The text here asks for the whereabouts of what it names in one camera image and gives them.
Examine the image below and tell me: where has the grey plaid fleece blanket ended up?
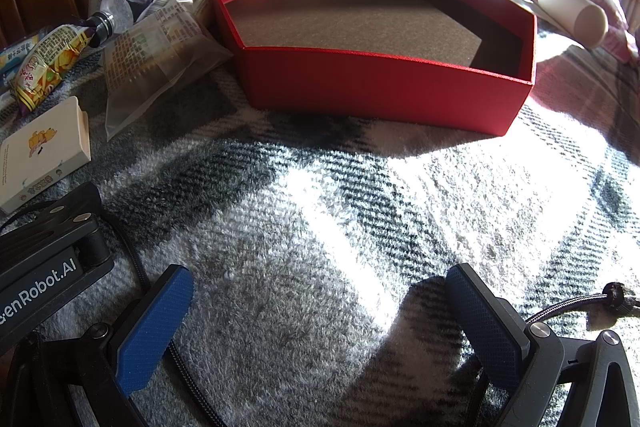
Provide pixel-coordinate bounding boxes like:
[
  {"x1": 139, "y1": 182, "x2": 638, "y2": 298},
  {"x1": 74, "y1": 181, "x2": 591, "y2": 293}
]
[{"x1": 0, "y1": 0, "x2": 640, "y2": 427}]

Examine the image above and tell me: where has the white cardboard tube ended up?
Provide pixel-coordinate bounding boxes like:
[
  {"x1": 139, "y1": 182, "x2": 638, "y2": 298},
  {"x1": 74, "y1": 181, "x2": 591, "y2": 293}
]
[{"x1": 537, "y1": 0, "x2": 609, "y2": 49}]

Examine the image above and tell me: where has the clear bottle black cap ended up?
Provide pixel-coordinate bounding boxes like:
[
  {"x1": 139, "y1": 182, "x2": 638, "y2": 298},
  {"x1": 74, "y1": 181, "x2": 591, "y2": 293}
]
[{"x1": 86, "y1": 0, "x2": 136, "y2": 48}]

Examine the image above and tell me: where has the white card box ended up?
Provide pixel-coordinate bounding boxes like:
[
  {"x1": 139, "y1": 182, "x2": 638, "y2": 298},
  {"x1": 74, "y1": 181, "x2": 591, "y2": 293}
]
[{"x1": 0, "y1": 97, "x2": 92, "y2": 215}]

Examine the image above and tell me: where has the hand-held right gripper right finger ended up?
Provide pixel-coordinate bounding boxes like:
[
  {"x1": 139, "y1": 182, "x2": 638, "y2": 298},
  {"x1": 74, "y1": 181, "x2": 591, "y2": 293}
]
[{"x1": 445, "y1": 263, "x2": 640, "y2": 427}]

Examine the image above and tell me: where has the translucent printed plastic bag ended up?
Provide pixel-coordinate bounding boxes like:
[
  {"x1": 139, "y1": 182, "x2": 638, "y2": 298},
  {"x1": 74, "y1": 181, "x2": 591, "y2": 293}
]
[{"x1": 103, "y1": 0, "x2": 246, "y2": 142}]

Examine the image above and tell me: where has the yellow snack packet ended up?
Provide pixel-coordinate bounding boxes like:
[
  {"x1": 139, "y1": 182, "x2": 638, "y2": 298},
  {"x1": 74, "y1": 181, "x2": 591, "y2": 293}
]
[{"x1": 11, "y1": 23, "x2": 98, "y2": 114}]

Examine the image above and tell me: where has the red hexagonal box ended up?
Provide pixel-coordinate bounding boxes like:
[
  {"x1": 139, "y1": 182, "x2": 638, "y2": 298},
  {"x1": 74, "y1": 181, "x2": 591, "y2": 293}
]
[{"x1": 209, "y1": 0, "x2": 538, "y2": 138}]

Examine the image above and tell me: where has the black braided cable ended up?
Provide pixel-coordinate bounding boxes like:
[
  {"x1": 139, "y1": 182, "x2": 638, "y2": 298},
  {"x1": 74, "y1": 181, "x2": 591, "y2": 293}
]
[{"x1": 100, "y1": 212, "x2": 231, "y2": 427}]

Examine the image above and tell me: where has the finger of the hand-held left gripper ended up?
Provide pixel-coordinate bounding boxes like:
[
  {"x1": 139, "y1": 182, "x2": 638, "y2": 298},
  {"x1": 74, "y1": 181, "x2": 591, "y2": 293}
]
[{"x1": 0, "y1": 183, "x2": 103, "y2": 244}]

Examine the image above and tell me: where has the blue white snack packet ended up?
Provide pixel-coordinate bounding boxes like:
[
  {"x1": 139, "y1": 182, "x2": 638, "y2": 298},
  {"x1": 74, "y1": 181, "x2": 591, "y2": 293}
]
[{"x1": 0, "y1": 27, "x2": 53, "y2": 75}]

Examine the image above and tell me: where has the black braided cord with knot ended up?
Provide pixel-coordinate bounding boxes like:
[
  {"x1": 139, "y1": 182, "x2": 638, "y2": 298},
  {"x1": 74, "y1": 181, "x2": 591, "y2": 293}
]
[{"x1": 522, "y1": 281, "x2": 640, "y2": 325}]

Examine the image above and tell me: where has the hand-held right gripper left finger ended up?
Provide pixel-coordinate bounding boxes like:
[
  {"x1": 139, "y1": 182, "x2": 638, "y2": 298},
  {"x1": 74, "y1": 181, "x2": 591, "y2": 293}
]
[{"x1": 0, "y1": 265, "x2": 195, "y2": 427}]

